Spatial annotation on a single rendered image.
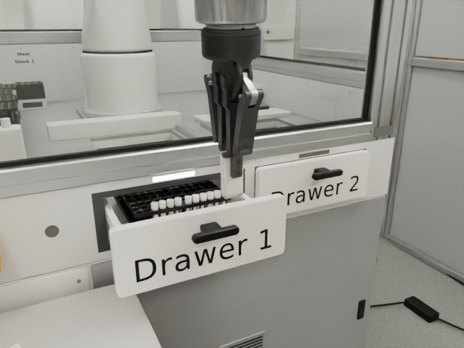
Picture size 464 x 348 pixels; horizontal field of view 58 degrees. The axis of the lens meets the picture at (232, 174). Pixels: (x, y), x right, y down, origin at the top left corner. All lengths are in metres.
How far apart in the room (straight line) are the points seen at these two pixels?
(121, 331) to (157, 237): 0.16
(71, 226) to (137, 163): 0.15
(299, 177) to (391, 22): 0.38
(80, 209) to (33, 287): 0.15
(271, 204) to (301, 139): 0.23
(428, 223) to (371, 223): 1.34
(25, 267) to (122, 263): 0.21
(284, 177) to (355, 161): 0.19
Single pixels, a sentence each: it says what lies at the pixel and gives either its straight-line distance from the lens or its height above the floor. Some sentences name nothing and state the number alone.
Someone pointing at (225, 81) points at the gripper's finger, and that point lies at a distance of 0.54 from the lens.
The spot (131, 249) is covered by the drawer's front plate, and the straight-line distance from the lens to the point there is 0.62.
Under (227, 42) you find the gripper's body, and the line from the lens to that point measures 0.52.
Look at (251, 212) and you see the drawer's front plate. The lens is 0.68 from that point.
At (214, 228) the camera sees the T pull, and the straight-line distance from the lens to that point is 0.63.
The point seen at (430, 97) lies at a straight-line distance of 2.31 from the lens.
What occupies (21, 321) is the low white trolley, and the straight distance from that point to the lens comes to 0.77.
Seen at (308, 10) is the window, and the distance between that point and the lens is 0.87.
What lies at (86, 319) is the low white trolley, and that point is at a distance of 0.73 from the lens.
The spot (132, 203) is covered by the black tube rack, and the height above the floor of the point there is 0.90.
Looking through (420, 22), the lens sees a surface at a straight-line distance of 2.37.
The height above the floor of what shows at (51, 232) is 0.87.
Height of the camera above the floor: 1.20
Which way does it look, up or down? 20 degrees down
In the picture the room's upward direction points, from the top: straight up
